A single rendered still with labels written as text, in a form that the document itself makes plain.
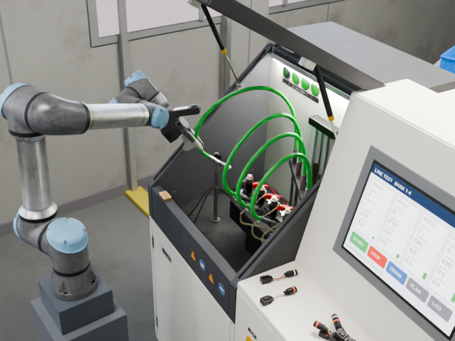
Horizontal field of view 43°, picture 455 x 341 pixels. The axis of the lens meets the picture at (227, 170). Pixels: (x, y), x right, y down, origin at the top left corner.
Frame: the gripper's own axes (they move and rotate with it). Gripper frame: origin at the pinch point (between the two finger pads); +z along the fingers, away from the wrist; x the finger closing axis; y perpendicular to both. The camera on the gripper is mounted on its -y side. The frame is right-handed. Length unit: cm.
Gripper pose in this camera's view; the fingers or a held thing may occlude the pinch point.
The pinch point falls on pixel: (202, 146)
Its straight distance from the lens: 208.2
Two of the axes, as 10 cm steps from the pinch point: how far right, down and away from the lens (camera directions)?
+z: 6.6, 7.3, 1.9
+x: -0.7, 3.1, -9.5
